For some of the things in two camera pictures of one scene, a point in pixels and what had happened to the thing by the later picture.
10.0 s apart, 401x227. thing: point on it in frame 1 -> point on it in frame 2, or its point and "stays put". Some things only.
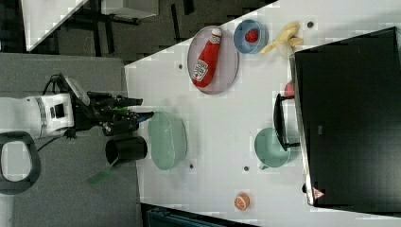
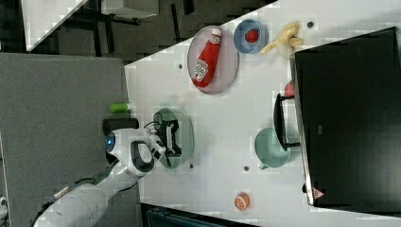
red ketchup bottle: x=204 y=68 stays put
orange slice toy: x=242 y=201 stays put
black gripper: x=105 y=111 -> x=166 y=134
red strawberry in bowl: x=252 y=36 stays put
